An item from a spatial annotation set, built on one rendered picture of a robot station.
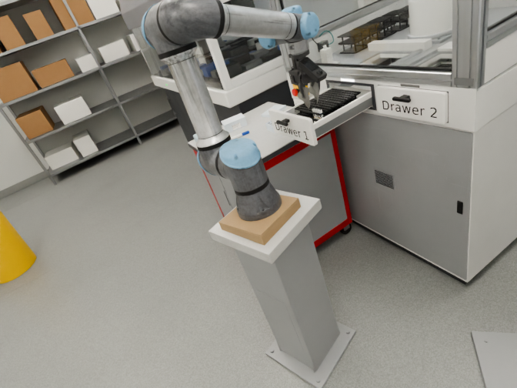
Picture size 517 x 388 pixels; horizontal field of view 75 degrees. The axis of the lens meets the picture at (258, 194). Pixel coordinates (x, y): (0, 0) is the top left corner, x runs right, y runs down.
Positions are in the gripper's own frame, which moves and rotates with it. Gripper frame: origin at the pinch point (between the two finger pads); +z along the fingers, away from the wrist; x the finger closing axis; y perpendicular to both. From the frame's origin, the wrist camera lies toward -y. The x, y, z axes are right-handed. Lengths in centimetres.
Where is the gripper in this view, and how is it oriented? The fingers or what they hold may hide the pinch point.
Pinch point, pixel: (313, 103)
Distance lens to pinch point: 141.8
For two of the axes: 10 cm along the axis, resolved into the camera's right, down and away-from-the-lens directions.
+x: -8.2, 4.9, -3.1
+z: 2.7, 8.0, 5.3
